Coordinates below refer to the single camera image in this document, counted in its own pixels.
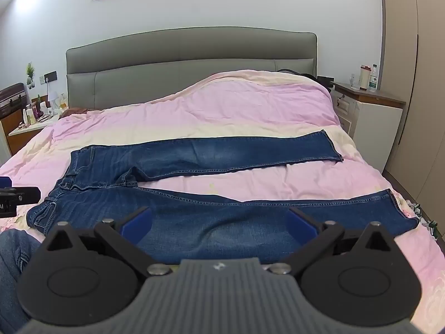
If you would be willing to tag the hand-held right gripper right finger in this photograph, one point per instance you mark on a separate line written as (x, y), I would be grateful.
(299, 224)

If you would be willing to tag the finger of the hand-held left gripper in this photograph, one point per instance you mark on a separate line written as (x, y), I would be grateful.
(24, 195)

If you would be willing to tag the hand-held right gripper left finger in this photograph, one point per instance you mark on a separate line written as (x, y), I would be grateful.
(137, 223)

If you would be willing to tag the blue denim pants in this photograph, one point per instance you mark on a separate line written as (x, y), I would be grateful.
(208, 215)

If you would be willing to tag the nightstand with cosmetics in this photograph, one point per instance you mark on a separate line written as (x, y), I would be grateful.
(24, 135)

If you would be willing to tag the person's leg in jeans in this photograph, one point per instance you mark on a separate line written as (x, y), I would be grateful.
(15, 271)

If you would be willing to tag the group of cosmetic bottles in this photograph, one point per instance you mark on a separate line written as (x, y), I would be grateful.
(38, 111)

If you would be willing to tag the brown suitcase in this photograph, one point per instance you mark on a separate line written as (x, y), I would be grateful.
(12, 101)

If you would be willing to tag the dark red pillow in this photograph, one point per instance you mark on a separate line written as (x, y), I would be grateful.
(78, 111)

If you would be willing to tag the small potted plant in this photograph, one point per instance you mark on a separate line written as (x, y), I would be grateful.
(30, 73)

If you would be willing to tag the pink and cream blanket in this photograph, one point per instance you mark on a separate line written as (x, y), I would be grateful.
(243, 111)

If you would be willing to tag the white wooden-topped nightstand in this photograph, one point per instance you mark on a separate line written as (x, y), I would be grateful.
(368, 118)

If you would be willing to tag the clear glass mug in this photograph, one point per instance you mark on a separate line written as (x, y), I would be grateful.
(355, 82)

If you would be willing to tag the white thermos with brown lid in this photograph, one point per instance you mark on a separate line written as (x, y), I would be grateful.
(365, 78)

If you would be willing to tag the clear plastic water bottle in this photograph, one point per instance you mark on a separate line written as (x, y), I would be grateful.
(373, 80)

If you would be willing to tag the grey padded headboard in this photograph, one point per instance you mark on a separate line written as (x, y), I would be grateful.
(180, 52)

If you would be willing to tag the beige wardrobe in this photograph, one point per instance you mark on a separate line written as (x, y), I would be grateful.
(420, 94)

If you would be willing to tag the dark wall socket panel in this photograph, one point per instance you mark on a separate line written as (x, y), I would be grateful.
(48, 77)

